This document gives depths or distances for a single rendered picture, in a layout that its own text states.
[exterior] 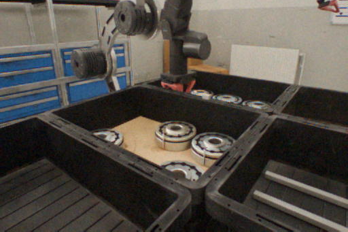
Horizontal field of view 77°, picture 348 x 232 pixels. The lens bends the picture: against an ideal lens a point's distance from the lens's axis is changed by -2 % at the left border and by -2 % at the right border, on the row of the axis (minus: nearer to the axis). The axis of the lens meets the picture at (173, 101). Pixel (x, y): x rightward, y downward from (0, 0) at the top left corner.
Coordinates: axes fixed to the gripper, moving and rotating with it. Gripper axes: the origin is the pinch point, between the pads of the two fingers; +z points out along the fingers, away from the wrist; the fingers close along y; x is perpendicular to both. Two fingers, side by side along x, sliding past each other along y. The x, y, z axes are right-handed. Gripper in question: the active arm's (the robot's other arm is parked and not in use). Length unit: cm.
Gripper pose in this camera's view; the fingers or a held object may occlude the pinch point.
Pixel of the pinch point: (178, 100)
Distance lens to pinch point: 73.7
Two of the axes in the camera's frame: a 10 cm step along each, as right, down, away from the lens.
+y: 6.9, -2.5, 6.8
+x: -7.2, -2.4, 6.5
